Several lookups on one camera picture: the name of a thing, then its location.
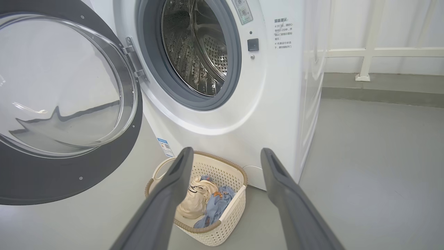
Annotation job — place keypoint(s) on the steel washing machine drum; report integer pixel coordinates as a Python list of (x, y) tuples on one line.
[(194, 52)]

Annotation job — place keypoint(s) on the round drain filter cover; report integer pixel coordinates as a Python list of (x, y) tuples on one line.
[(255, 177)]

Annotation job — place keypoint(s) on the blue bear print garment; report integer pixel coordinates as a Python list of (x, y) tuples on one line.
[(216, 208)]

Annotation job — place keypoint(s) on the cream and blue garment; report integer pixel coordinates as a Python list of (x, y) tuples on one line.
[(196, 205)]

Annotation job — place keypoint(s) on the white front-load washing machine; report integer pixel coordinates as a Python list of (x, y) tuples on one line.
[(277, 104)]

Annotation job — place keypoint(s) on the grey instruction sticker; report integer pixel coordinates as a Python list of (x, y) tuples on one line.
[(242, 12)]

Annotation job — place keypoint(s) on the printed black text notice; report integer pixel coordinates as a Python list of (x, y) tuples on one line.
[(283, 33)]

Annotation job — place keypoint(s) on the cream basket with brown rim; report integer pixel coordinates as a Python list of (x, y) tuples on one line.
[(229, 215)]

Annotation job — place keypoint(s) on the metal door hinge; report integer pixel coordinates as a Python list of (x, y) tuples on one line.
[(135, 59)]

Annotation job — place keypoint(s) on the white metal railing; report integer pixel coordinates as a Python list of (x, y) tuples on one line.
[(367, 52)]

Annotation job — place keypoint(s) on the black washing machine door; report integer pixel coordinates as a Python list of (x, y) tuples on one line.
[(52, 177)]

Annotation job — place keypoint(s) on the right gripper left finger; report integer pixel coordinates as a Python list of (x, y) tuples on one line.
[(159, 208)]

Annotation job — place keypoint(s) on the blue energy label sticker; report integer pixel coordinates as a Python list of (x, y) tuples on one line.
[(165, 147)]

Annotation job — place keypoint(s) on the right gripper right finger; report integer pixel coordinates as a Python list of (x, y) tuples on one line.
[(295, 215)]

